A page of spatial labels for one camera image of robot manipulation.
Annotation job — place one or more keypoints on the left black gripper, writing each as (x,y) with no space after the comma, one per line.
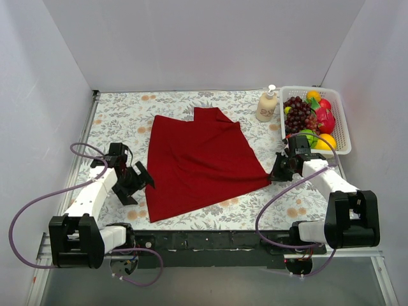
(133,183)

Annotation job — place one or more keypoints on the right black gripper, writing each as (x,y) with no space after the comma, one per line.
(281,168)

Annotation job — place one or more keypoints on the aluminium frame rail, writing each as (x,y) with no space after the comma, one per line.
(44,251)

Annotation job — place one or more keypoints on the red t-shirt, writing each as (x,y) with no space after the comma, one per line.
(199,163)

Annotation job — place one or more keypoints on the purple grape bunch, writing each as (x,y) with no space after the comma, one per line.
(301,116)

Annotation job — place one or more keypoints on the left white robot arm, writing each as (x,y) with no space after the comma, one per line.
(76,240)

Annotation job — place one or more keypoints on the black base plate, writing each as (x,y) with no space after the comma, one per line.
(221,248)

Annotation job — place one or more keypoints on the red apple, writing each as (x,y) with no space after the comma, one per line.
(324,103)

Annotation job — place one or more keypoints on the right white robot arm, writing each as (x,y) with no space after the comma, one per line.
(351,219)

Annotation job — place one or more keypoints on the white plastic basket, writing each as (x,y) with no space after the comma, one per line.
(340,132)

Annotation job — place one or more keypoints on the pink dragon fruit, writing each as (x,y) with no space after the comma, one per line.
(325,120)

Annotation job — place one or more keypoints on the beige pump soap bottle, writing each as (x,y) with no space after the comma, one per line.
(266,105)

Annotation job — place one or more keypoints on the yellow orange fruit bottom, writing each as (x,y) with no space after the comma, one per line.
(326,142)

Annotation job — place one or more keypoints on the orange fruit top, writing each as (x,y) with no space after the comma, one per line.
(313,95)

